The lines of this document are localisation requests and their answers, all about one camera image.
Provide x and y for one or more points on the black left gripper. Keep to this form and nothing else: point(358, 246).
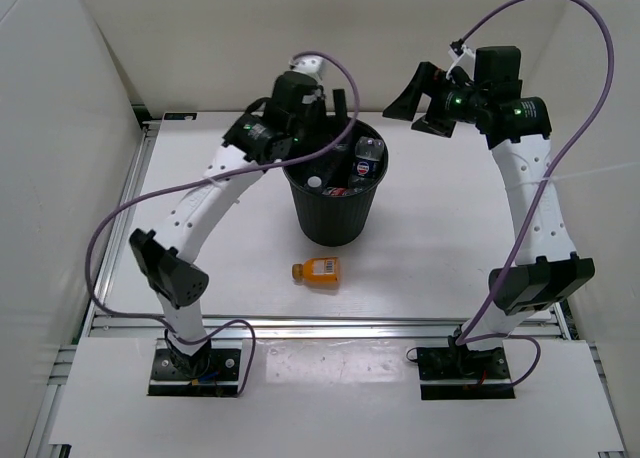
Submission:
point(324, 131)

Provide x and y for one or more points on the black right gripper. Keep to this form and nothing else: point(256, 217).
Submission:
point(428, 80)

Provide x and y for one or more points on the black label Pepsi bottle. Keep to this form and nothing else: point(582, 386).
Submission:
point(368, 155)

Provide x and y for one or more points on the red label plastic bottle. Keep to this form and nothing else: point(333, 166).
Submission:
point(339, 192)

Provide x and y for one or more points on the orange juice bottle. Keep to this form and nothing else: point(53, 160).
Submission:
point(318, 273)

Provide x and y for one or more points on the clear unlabelled plastic bottle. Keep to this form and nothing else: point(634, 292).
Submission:
point(324, 168)

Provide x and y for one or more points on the blue label Aquafina bottle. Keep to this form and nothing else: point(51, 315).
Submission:
point(314, 183)

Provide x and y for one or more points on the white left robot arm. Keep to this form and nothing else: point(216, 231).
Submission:
point(166, 255)

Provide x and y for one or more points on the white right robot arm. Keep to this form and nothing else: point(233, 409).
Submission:
point(543, 267)

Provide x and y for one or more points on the black ribbed waste bin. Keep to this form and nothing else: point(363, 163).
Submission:
point(332, 221)

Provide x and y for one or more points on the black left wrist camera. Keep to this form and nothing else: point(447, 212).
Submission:
point(296, 97)

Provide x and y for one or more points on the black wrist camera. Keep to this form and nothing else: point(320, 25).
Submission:
point(497, 64)
point(296, 97)

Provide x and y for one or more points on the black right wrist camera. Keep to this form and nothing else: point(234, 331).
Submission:
point(497, 64)

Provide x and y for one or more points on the aluminium table edge rail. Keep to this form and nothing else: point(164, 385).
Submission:
point(541, 326)

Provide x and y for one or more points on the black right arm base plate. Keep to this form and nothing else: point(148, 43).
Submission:
point(457, 374)

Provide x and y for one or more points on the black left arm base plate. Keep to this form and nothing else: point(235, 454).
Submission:
point(218, 377)

